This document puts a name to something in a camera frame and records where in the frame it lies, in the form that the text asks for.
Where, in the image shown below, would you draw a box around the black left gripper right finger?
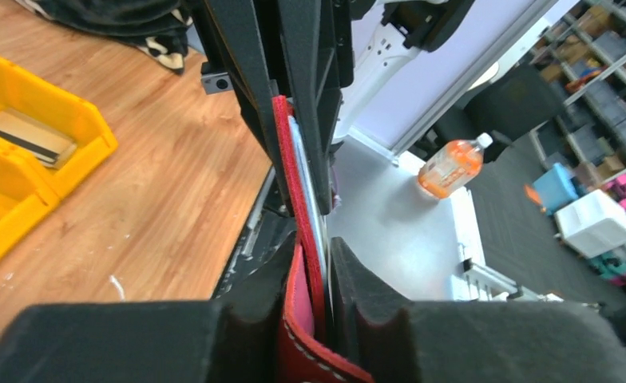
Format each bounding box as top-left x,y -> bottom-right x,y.
329,238 -> 626,382

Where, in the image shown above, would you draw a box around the white cards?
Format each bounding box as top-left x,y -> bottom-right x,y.
287,116 -> 334,318

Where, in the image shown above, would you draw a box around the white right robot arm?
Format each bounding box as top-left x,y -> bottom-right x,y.
187,1 -> 472,215

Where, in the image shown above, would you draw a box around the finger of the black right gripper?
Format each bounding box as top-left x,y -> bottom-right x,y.
277,1 -> 354,215
193,1 -> 294,216

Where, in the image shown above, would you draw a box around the red leather card holder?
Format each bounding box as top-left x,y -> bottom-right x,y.
272,95 -> 373,382

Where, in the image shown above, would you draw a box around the orange drink bottle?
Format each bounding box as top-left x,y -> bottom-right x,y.
417,132 -> 493,199

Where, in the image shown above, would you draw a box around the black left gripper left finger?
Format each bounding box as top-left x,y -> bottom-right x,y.
0,235 -> 295,382

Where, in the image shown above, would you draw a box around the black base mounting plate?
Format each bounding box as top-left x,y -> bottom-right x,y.
212,168 -> 295,298

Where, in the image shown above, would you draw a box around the black floral blanket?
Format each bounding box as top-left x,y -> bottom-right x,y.
18,0 -> 193,75

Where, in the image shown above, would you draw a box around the yellow bin with striped cards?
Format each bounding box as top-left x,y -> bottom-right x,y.
0,57 -> 118,199

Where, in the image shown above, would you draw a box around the beige striped cards in bin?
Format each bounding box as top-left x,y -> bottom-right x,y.
0,109 -> 77,169

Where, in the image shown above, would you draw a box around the yellow bin with black holder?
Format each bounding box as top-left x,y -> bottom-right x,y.
0,134 -> 60,284

